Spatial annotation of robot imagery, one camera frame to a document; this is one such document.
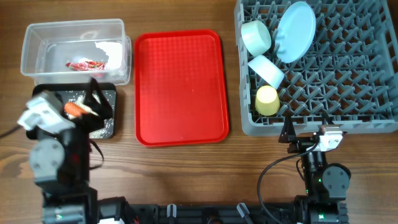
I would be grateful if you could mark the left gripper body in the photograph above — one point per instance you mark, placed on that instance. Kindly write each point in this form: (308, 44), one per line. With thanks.
(87, 123)

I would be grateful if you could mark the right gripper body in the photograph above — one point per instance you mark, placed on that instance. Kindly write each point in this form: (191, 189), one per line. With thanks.
(302, 145)

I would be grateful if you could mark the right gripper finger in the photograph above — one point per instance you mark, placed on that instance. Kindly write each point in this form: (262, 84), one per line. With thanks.
(288, 134)
(326, 120)

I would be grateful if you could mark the white rice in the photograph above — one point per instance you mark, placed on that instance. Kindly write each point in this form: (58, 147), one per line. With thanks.
(77, 97)

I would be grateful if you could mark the orange carrot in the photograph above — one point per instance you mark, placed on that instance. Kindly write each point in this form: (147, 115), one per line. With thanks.
(73, 110)

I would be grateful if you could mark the yellow plastic cup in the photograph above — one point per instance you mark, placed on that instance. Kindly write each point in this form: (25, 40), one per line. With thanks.
(267, 101)

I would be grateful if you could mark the red wrapper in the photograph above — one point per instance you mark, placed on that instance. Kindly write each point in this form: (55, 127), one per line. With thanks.
(88, 65)

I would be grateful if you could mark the white tissue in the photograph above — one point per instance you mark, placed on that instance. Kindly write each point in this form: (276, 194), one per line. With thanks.
(114, 52)

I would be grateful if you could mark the small light blue bowl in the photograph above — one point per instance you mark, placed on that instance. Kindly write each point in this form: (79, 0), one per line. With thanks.
(268, 71)

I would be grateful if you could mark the large light blue plate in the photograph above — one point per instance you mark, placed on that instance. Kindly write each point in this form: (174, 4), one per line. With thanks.
(295, 32)

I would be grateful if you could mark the green bowl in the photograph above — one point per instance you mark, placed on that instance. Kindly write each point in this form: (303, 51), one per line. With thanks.
(256, 37)

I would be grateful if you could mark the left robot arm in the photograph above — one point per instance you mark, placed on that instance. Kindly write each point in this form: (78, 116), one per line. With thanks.
(61, 167)

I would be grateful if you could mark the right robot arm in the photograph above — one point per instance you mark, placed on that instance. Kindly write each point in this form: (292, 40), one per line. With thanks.
(326, 184)

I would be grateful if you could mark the grey dishwasher rack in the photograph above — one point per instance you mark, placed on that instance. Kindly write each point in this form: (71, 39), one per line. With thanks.
(349, 71)

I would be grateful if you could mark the black plastic tray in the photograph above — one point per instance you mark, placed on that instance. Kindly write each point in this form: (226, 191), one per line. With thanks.
(59, 90)

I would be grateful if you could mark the clear plastic bin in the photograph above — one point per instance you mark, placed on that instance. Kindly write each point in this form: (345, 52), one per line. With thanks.
(49, 46)

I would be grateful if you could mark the red serving tray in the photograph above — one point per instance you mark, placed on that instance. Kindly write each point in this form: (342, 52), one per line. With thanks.
(180, 91)

